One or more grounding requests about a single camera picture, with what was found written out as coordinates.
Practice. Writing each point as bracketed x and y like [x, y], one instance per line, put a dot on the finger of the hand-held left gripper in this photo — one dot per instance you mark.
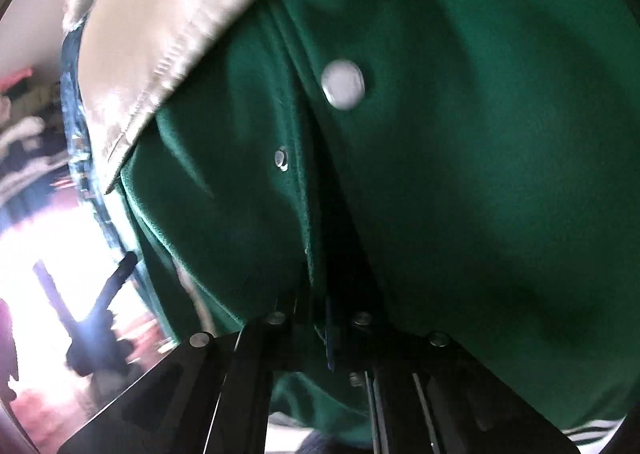
[52, 291]
[117, 276]

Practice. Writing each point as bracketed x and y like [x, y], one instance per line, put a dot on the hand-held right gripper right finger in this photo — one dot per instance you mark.
[360, 340]

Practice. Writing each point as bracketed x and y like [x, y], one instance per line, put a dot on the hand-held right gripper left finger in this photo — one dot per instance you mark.
[285, 339]

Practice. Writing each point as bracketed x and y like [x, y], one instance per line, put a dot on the green varsity jacket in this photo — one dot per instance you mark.
[450, 134]

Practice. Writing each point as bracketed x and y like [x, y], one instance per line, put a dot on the blue striped bed sheet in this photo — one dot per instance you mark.
[75, 124]

